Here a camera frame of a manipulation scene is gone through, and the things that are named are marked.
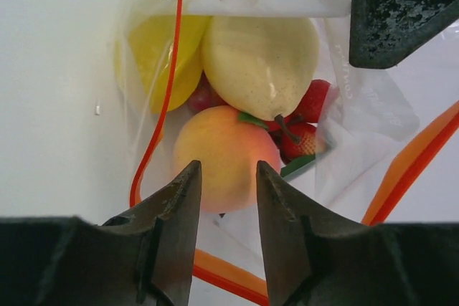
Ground clear zip top bag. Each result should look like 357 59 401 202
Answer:
113 0 459 302

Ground orange fake peach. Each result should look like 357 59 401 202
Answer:
172 105 281 214

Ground yellow fake pear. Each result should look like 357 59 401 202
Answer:
202 16 319 131

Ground red fake strawberries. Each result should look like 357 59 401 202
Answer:
265 79 338 178

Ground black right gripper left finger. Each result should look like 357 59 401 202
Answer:
1 161 202 305

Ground red fake grape bunch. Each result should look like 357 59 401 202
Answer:
186 73 227 113

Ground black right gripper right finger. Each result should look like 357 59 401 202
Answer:
256 161 458 305

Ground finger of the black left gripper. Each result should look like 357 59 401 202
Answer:
349 0 458 69

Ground yellow fake lemon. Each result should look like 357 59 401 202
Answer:
113 15 211 115

